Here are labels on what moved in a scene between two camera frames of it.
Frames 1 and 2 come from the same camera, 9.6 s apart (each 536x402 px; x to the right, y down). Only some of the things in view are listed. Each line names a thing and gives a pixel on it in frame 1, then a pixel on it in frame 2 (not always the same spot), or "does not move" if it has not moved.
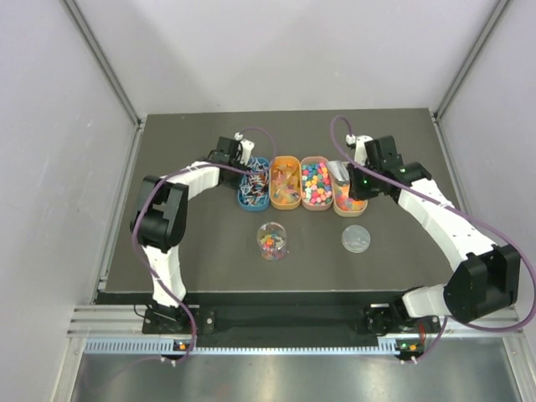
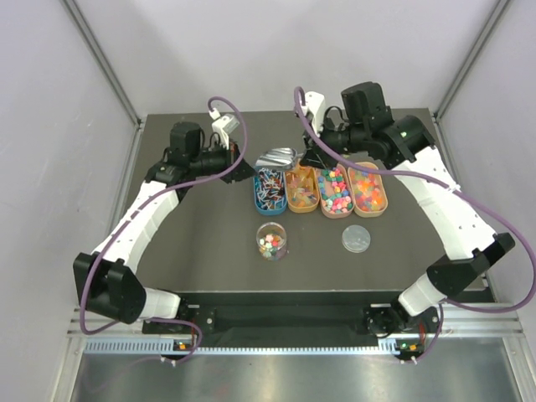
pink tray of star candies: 316,183 to 337,198
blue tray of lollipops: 254,188 to 270,190
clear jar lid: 356,239 does not move
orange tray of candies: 286,182 to 302,188
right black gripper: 356,192 to 318,161
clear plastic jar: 272,241 does not move
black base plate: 285,327 does not move
